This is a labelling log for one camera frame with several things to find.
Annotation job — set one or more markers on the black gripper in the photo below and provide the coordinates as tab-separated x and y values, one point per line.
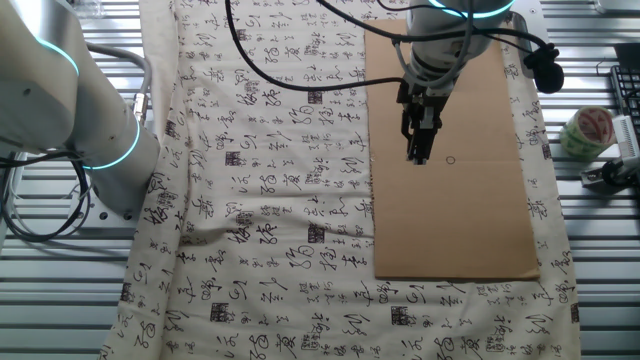
425	97

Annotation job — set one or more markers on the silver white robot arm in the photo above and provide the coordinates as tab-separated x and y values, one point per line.
50	100

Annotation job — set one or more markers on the brown cardboard sheet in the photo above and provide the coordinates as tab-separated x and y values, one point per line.
450	225

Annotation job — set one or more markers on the cream calligraphy print cloth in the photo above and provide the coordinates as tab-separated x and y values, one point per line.
275	200

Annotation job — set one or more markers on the clear tape roll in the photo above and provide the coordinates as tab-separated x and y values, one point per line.
585	135

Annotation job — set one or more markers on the black keyboard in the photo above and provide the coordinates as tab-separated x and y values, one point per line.
627	90

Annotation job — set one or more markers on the grey flat device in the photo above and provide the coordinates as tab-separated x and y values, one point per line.
617	6

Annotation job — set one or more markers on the clear plastic item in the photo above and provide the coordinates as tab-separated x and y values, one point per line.
85	7

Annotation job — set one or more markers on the round black camera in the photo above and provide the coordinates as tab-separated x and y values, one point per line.
547	75

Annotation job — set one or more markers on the silver camera bracket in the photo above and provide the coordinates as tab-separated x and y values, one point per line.
520	35

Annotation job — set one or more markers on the grey finned exterior camera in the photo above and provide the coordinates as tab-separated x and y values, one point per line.
627	135

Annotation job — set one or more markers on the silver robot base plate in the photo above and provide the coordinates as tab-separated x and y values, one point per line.
107	217

